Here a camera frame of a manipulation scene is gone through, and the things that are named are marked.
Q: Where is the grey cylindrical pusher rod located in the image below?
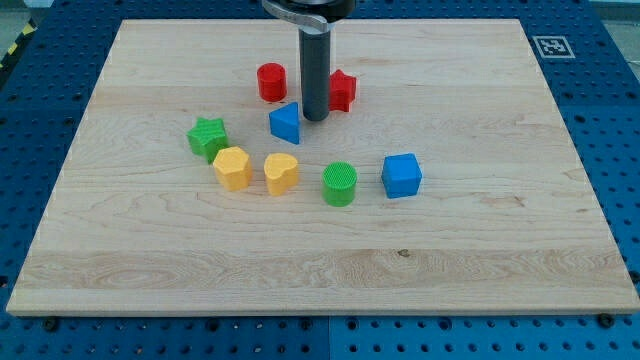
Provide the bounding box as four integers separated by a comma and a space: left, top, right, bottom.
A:
299, 30, 331, 121

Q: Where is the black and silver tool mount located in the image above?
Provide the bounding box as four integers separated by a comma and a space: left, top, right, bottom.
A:
261, 0, 356, 34

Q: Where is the red star block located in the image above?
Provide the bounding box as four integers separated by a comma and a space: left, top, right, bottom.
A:
329, 69, 357, 112

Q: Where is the green star block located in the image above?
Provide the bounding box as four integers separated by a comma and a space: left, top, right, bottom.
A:
186, 118, 229, 164

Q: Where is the red cylinder block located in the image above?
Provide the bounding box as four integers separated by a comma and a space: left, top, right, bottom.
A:
256, 62, 287, 102

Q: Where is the blue triangle block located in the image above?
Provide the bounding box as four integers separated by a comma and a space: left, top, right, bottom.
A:
269, 102, 300, 145

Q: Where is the yellow heart block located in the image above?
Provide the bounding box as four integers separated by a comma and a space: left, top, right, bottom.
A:
263, 153, 299, 196

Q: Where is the green cylinder block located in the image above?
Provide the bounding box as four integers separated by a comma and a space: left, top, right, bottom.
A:
322, 162, 357, 207

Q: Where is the yellow hexagon block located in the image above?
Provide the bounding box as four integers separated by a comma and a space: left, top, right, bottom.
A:
213, 147, 253, 191

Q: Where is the blue cube block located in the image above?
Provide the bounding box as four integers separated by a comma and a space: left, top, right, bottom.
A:
381, 153, 422, 199

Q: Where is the light wooden board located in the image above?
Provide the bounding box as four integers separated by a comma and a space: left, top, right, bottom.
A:
7, 19, 639, 317

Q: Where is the white fiducial marker tag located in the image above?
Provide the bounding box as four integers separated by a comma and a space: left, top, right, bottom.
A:
533, 35, 575, 59

